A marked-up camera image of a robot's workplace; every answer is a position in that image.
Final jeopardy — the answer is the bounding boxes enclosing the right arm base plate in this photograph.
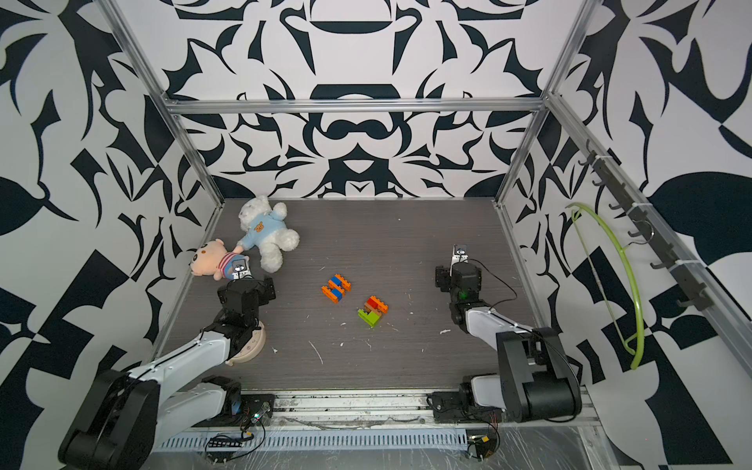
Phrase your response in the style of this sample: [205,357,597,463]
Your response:
[426,391,505,424]

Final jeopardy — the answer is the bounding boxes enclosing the black connector box right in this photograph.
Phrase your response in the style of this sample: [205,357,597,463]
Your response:
[466,434,499,461]

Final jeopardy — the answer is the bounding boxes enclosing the pink doll plush toy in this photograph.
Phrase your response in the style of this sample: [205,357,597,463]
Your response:
[190,239,250,281]

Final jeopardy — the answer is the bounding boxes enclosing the brown lego brick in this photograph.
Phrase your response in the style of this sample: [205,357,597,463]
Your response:
[364,301,383,316]

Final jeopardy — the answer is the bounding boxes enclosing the cream round toy clock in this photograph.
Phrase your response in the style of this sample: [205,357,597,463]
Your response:
[225,322,266,366]

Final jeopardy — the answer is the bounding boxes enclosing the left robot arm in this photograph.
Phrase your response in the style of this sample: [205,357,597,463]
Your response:
[58,276,276,469]

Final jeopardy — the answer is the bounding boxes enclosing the green long lego brick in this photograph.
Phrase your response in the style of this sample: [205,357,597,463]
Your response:
[358,309,382,328]

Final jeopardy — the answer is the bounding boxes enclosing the green hoop hanger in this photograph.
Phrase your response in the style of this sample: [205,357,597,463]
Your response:
[566,202,646,370]

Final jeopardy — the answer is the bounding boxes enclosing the black connector box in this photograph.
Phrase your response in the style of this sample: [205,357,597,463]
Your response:
[203,434,246,461]
[466,434,499,461]

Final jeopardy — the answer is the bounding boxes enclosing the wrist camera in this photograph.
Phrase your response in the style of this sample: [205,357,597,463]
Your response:
[450,244,468,274]
[229,262,253,280]

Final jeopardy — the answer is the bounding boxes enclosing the large orange lego brick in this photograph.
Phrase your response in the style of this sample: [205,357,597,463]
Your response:
[367,296,389,315]

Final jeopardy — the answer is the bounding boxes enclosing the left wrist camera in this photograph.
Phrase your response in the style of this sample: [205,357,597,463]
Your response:
[229,262,253,280]

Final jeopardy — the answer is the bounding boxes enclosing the white cable duct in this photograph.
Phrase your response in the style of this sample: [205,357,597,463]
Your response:
[157,428,468,452]

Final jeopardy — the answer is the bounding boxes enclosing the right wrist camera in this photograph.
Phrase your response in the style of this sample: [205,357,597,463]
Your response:
[450,244,468,274]

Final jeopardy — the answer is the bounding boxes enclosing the white teddy bear blue shirt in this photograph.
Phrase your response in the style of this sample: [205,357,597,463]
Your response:
[233,196,300,273]

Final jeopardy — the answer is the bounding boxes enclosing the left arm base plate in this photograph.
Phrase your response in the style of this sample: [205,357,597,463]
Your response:
[196,375,276,428]

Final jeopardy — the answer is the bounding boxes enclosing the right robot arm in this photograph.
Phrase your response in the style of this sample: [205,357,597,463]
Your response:
[435,262,583,422]

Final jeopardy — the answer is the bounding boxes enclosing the black connector box left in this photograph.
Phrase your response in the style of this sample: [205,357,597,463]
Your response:
[203,434,246,461]

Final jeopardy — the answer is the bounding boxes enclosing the aluminium frame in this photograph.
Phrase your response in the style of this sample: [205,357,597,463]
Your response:
[93,0,752,430]

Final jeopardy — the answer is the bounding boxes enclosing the black hook rack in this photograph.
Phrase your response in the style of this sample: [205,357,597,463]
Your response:
[580,142,715,311]

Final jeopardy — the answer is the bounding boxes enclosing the small orange lego brick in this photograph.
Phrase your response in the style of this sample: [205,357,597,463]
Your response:
[333,274,352,292]

